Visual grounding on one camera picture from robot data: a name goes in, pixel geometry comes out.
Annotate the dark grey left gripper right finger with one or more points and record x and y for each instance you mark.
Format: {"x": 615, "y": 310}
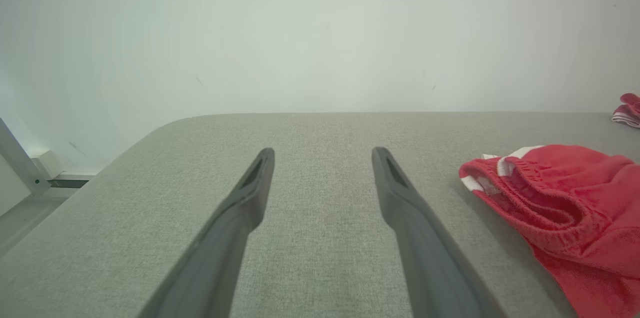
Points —
{"x": 430, "y": 268}

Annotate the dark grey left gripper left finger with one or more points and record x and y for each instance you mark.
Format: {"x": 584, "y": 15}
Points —
{"x": 220, "y": 258}

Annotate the red shorts with white stripe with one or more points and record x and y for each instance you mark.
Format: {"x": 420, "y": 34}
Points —
{"x": 575, "y": 218}

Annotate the red white lettered shorts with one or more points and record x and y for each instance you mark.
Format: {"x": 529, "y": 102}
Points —
{"x": 631, "y": 107}

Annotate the small white box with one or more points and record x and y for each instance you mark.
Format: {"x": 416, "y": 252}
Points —
{"x": 50, "y": 164}

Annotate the grey metal frame rail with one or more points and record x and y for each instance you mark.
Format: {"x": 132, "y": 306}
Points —
{"x": 20, "y": 163}

